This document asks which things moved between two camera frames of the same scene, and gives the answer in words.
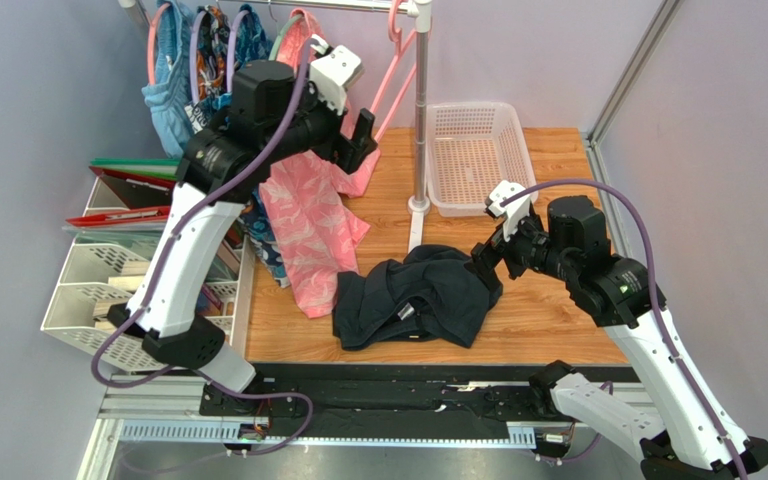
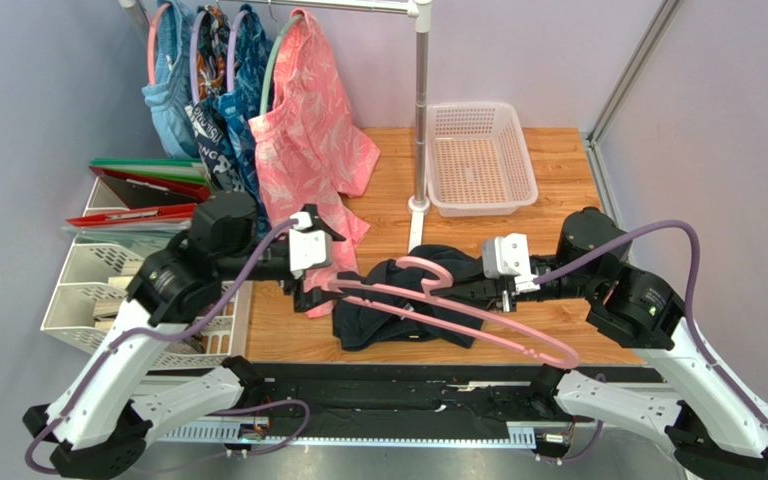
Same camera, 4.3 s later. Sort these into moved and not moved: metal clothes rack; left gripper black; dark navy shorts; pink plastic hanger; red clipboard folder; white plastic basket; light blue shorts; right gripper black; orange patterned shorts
Moved: pink plastic hanger; left gripper black; right gripper black
Not moved: light blue shorts; white plastic basket; orange patterned shorts; dark navy shorts; metal clothes rack; red clipboard folder
